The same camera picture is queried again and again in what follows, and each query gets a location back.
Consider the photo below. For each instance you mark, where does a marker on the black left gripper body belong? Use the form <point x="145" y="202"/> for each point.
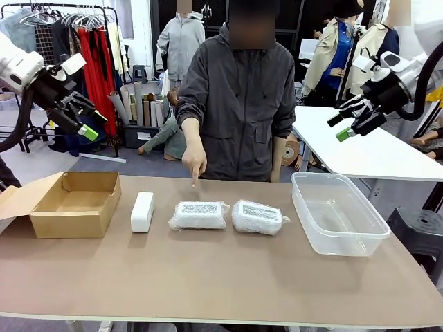
<point x="52" y="90"/>

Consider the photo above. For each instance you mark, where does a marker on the person's right hand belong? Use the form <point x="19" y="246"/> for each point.
<point x="194" y="162"/>

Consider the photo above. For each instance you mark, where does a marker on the cream garment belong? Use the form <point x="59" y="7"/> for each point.
<point x="114" y="48"/>

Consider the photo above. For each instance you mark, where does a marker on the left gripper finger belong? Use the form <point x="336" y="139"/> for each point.
<point x="86" y="109"/>
<point x="69" y="122"/>

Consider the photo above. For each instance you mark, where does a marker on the mannequin beige coat blue shirt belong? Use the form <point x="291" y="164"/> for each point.
<point x="332" y="52"/>

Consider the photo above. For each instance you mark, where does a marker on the white floor bar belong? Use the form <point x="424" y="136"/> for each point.
<point x="104" y="158"/>

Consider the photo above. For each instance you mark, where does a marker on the brown paper roll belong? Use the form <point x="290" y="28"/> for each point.
<point x="146" y="112"/>

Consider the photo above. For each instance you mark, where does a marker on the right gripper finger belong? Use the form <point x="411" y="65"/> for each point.
<point x="367" y="124"/>
<point x="353" y="107"/>

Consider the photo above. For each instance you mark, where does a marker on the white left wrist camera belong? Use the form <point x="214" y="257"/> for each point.
<point x="71" y="65"/>

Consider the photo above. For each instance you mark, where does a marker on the person's right forearm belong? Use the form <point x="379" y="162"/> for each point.
<point x="192" y="135"/>

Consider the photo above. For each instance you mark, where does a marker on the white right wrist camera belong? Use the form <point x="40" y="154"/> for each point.
<point x="363" y="64"/>

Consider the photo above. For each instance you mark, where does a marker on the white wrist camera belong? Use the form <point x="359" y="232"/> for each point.
<point x="363" y="64"/>
<point x="71" y="65"/>

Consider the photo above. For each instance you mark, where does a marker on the dark blue garment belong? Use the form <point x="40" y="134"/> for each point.
<point x="69" y="145"/>

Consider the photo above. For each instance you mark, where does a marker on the red dress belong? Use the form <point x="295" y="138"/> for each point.
<point x="95" y="79"/>

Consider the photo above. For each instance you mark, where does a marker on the beige paper roll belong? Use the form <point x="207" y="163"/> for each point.
<point x="126" y="98"/>

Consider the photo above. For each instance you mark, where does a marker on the person's left forearm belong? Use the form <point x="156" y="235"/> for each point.
<point x="278" y="159"/>

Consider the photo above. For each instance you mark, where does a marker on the dark grey storage bin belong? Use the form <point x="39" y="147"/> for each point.
<point x="136" y="136"/>

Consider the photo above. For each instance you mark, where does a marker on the mannequin in grey hoodie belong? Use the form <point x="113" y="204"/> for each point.
<point x="181" y="45"/>

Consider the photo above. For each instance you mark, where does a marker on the grey blue denim jacket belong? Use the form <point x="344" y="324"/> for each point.
<point x="20" y="24"/>

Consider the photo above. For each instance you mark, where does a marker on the white paper roll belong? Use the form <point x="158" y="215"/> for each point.
<point x="153" y="114"/>
<point x="160" y="114"/>

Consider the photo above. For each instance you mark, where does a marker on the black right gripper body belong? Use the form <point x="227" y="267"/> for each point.
<point x="389" y="93"/>

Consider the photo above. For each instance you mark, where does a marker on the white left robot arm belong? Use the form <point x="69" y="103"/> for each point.
<point x="20" y="65"/>

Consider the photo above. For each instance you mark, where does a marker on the bubble white clock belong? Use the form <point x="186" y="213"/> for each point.
<point x="257" y="216"/>
<point x="199" y="216"/>

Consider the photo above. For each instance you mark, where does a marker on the white unwrapped clock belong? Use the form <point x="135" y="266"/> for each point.
<point x="142" y="212"/>

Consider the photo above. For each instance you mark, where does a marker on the white table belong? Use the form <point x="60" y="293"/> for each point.
<point x="363" y="152"/>

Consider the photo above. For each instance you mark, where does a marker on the black plastic stool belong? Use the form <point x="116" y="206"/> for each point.
<point x="418" y="231"/>

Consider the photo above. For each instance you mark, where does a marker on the open brown cardboard box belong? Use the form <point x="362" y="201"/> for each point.
<point x="69" y="224"/>

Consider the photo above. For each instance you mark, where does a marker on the clear plastic container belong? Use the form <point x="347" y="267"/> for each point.
<point x="342" y="221"/>

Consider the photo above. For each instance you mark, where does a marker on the black garment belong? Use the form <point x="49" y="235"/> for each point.
<point x="60" y="38"/>

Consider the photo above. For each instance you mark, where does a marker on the tall grey paper roll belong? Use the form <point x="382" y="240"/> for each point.
<point x="138" y="103"/>

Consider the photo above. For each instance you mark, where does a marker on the yellow object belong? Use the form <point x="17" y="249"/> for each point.
<point x="436" y="95"/>

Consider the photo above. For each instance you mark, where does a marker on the grey plastic stool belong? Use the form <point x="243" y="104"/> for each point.
<point x="140" y="71"/>

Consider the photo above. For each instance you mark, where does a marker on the mannequin cream vest navy shirt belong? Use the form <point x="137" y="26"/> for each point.
<point x="379" y="38"/>

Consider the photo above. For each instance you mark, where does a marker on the person in grey jacket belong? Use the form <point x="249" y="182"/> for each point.
<point x="239" y="114"/>

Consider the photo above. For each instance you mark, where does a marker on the black tripod pole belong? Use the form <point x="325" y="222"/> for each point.
<point x="351" y="65"/>

